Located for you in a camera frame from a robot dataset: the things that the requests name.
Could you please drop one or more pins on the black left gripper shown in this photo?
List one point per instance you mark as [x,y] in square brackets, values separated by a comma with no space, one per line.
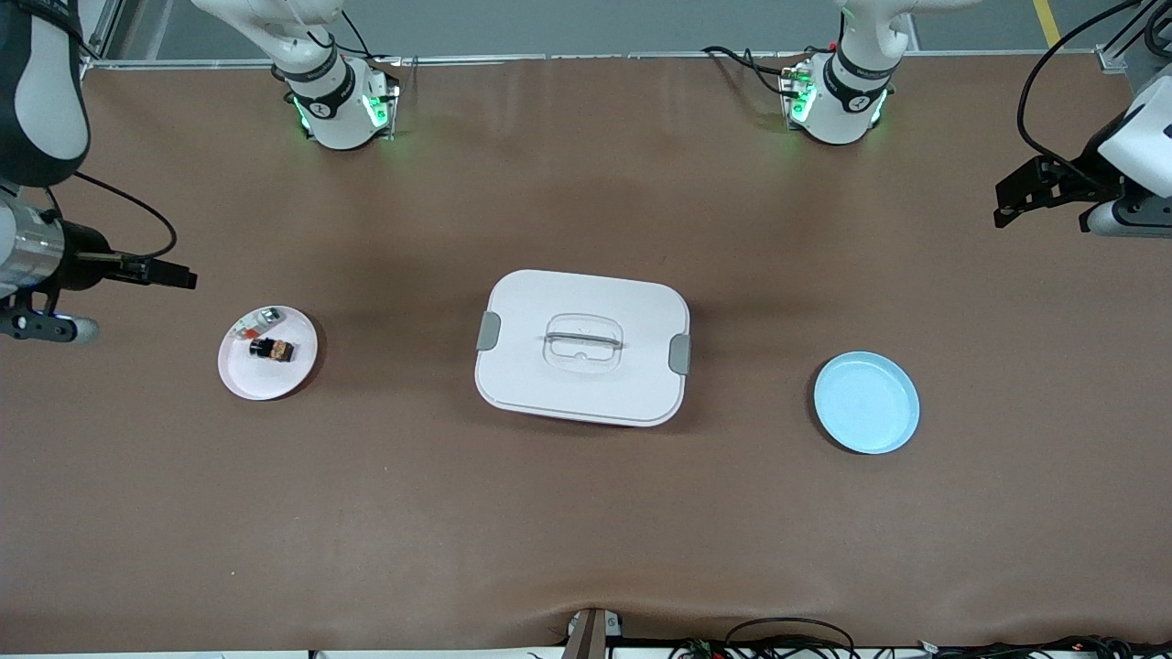
[1083,177]

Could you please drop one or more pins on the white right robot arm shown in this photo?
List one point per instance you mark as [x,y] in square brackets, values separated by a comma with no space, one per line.
[41,101]

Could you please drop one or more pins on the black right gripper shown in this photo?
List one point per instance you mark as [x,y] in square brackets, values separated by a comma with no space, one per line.
[81,263]

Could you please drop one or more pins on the aluminium table edge rail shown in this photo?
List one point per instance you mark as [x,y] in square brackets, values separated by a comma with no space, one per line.
[549,58]

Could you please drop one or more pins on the orange and black switch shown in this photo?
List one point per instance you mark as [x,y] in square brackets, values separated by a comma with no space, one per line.
[273,350]

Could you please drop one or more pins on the light blue round plate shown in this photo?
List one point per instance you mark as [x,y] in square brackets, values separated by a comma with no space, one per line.
[865,403]

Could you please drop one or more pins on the pink round plate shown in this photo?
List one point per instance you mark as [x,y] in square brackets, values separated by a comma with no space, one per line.
[275,380]

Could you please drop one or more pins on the white lidded storage box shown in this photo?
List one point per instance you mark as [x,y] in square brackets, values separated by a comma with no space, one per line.
[549,384]

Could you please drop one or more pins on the brown wedge post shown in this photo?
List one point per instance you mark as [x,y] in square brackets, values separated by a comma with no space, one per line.
[586,641]

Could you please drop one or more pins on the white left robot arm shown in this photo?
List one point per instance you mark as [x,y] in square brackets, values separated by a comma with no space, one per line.
[838,110]

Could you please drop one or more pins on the clear white switch part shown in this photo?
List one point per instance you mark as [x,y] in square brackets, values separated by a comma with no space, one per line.
[264,318]

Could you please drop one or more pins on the aluminium frame beam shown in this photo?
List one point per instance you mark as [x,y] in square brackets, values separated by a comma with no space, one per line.
[103,37]
[1122,46]

